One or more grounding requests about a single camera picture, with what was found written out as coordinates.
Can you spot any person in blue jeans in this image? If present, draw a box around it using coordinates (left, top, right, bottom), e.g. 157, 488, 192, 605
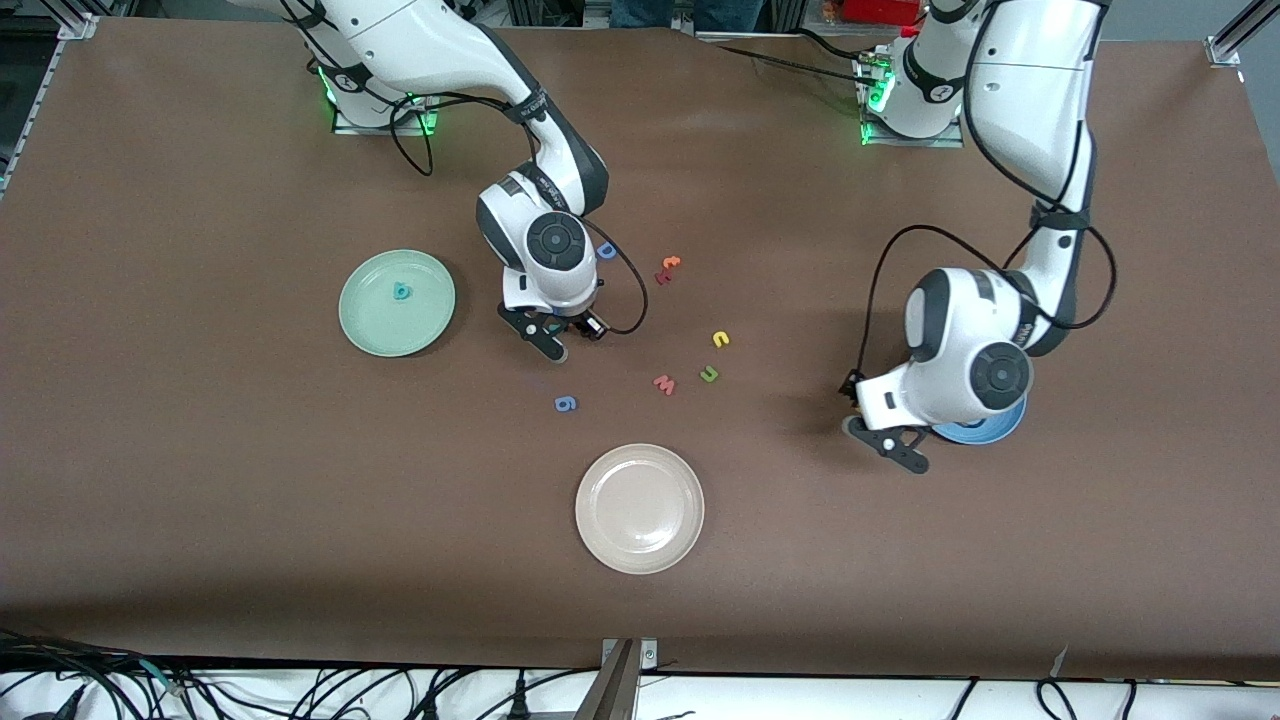
610, 0, 766, 31

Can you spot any beige plate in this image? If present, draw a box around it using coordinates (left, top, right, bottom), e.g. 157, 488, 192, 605
575, 443, 706, 576

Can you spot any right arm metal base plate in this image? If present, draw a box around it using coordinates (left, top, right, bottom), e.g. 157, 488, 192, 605
333, 60, 441, 136

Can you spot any black base cable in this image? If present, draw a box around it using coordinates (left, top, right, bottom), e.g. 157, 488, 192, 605
712, 42, 873, 89
795, 28, 883, 66

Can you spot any teal tipped cable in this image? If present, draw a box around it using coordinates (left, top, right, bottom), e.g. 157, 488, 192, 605
140, 658, 191, 696

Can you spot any aluminium frame corner with rail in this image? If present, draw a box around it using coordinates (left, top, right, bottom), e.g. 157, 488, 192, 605
0, 0, 101, 196

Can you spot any light green plate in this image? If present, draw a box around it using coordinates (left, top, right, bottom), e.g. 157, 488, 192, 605
338, 249, 457, 358

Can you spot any aluminium profile post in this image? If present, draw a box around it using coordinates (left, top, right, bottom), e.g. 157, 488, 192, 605
575, 638, 659, 720

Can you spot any red box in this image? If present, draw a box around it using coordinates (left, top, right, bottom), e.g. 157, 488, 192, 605
845, 0, 926, 26

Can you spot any blue plate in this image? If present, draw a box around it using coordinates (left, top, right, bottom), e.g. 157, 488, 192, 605
930, 395, 1029, 446

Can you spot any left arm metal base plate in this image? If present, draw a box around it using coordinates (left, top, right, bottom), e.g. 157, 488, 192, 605
858, 50, 966, 149

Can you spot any brown table cover sheet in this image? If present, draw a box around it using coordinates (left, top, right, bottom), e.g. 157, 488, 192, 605
0, 18, 1280, 681

